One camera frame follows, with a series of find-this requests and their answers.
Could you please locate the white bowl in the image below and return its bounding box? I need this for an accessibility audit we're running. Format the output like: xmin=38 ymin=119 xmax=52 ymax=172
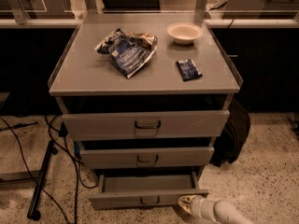
xmin=166 ymin=22 xmax=203 ymax=45

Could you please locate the black bag beside cabinet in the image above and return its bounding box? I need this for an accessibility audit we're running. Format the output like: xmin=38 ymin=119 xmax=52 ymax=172
xmin=210 ymin=99 xmax=250 ymax=167

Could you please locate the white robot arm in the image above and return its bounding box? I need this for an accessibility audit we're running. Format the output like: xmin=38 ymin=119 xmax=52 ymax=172
xmin=178 ymin=195 xmax=254 ymax=224

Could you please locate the small blue snack packet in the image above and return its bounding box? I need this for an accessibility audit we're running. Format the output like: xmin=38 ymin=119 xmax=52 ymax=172
xmin=176 ymin=59 xmax=203 ymax=81

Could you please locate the black cable on floor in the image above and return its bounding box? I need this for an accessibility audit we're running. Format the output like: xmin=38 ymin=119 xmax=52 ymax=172
xmin=0 ymin=117 xmax=72 ymax=224

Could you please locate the grey drawer cabinet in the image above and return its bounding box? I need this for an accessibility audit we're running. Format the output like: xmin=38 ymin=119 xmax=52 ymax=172
xmin=47 ymin=12 xmax=244 ymax=185

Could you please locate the black floor stand bar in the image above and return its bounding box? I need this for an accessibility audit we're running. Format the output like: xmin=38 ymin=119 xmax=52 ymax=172
xmin=27 ymin=140 xmax=54 ymax=221

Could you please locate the grey middle drawer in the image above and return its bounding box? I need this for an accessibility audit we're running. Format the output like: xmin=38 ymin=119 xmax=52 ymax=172
xmin=80 ymin=147 xmax=214 ymax=169

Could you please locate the large blue chip bag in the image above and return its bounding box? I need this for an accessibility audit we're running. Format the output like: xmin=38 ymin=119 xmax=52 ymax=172
xmin=94 ymin=28 xmax=158 ymax=78

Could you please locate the black cable near cabinet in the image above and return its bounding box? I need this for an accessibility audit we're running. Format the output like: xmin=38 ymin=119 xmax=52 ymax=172
xmin=43 ymin=114 xmax=99 ymax=224

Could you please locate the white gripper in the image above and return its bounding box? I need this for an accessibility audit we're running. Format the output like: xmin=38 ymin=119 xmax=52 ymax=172
xmin=178 ymin=195 xmax=217 ymax=223

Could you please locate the grey drawer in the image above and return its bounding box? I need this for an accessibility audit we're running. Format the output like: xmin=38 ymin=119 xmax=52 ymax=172
xmin=80 ymin=147 xmax=214 ymax=169
xmin=90 ymin=172 xmax=208 ymax=210
xmin=63 ymin=110 xmax=229 ymax=141

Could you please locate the grey bottom drawer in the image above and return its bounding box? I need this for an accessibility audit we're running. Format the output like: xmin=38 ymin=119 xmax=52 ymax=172
xmin=90 ymin=172 xmax=208 ymax=210

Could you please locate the grey top drawer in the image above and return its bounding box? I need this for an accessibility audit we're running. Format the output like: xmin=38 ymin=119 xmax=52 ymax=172
xmin=63 ymin=110 xmax=229 ymax=141

